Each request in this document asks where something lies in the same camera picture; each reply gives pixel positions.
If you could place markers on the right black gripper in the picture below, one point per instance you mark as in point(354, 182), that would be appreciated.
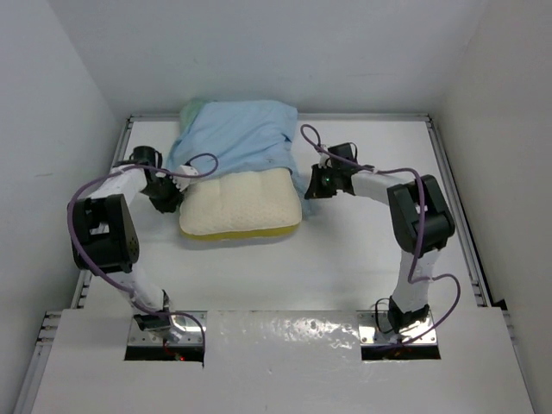
point(316, 190)

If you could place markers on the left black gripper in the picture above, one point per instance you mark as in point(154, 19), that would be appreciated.
point(169, 205)

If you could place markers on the cream pillow with yellow edge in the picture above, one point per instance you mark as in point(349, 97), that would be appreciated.
point(241, 205)

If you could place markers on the green and blue pillowcase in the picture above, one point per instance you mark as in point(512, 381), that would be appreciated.
point(245, 136)

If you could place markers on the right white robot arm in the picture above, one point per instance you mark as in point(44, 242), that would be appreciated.
point(421, 221)

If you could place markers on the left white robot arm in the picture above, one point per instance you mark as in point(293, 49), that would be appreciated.
point(105, 242)

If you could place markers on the white front cover board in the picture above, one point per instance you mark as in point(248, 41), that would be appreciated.
point(282, 362)

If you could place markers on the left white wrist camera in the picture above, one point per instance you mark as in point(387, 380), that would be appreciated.
point(183, 176)

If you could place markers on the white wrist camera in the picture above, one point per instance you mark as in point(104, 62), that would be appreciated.
point(183, 176)
point(324, 161)

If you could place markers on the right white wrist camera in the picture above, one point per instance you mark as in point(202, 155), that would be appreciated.
point(324, 161)

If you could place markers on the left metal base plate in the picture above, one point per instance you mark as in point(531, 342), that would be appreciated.
point(178, 330)

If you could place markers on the metal base plate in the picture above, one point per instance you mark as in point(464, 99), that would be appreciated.
point(376, 331)
point(178, 330)

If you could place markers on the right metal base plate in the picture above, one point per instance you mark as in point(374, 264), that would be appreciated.
point(376, 331)

